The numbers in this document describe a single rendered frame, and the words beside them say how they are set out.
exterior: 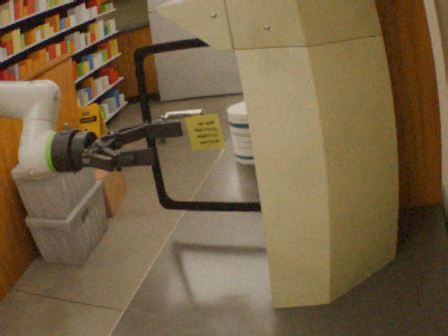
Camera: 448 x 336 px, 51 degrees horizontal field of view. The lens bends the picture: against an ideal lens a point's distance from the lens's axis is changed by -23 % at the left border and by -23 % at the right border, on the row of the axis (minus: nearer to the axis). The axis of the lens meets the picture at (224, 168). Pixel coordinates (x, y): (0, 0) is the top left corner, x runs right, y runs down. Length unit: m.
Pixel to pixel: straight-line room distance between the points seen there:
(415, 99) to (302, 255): 0.48
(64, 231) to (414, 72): 2.43
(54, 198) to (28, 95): 1.93
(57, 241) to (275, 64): 2.58
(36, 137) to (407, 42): 0.88
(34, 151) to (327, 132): 0.64
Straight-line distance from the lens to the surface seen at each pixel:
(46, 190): 3.14
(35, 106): 1.25
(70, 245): 3.25
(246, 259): 1.23
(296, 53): 0.84
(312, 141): 0.88
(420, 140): 1.28
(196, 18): 0.86
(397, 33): 1.21
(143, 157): 1.03
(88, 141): 1.15
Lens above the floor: 1.56
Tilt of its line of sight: 21 degrees down
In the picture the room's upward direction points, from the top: 10 degrees counter-clockwise
